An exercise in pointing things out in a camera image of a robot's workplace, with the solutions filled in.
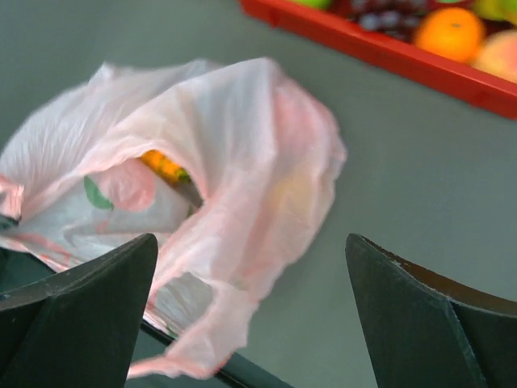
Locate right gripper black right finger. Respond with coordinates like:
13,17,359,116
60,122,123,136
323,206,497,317
345,234,516,387

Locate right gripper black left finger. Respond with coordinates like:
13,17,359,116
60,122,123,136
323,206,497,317
1,234,158,387

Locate pineapple toy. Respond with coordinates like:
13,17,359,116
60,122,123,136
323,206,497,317
139,150,203,208

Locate pink plastic bag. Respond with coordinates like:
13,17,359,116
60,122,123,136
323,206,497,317
1,58,347,379

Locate orange fruit lower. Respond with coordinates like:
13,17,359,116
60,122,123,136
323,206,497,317
413,7,485,64

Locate red plastic tray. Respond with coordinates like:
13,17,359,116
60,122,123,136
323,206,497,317
240,0,516,120

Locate peach in tray right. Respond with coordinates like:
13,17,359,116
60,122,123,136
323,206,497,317
473,29,517,83

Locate purple grapes in tray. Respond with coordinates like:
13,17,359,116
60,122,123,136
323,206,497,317
348,0,430,42

